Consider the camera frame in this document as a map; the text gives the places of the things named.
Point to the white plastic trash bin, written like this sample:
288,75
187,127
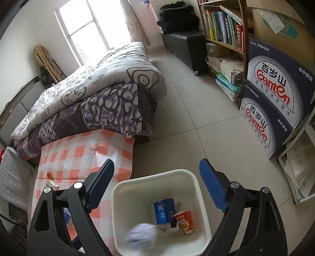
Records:
132,204

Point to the beige curtain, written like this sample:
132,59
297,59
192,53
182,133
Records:
134,27

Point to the blue biscuit box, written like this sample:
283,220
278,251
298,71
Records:
67,215

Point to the wooden bookshelf with books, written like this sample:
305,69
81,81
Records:
227,26

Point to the white paper ball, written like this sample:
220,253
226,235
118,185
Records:
142,237

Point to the green leaf paper cup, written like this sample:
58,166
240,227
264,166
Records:
52,184

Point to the pile of dark clothes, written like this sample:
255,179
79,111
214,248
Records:
177,17

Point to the window with white frame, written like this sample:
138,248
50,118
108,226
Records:
92,28

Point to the orange white checkered mat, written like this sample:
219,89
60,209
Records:
73,158

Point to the plaid folded item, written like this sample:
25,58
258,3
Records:
50,71

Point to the stack of white papers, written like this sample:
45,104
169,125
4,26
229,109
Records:
297,161

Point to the brown cardboard box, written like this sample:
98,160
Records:
279,25

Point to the lower Ganten water carton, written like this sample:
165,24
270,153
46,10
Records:
270,128

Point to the bed with grey headboard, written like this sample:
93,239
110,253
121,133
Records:
18,108

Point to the grey checkered cushion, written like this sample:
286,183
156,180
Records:
16,176

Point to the red instant noodle cup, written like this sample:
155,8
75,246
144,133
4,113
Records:
185,222

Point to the black storage bench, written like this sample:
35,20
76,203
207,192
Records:
190,48

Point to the ganten water carton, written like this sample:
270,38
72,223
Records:
282,79
270,128

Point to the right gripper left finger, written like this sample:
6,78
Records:
50,235

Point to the upper Ganten water carton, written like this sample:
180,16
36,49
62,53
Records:
282,79

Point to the blue milk carton box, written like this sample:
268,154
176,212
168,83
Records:
165,211

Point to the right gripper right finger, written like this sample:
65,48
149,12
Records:
264,234

